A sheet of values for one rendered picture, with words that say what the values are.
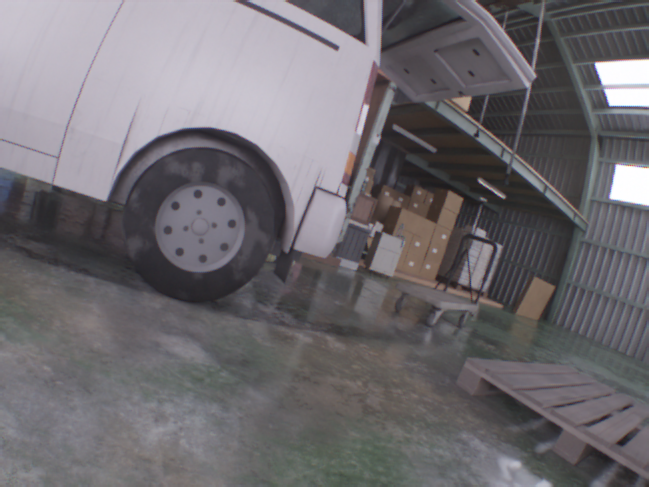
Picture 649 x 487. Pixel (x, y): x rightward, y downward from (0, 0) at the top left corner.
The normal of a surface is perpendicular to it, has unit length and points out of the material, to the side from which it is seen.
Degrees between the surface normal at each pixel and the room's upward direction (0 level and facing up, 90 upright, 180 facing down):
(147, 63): 90
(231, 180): 93
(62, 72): 92
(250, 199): 93
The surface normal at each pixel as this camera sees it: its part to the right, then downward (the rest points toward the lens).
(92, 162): 0.35, 0.37
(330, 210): 0.44, 0.12
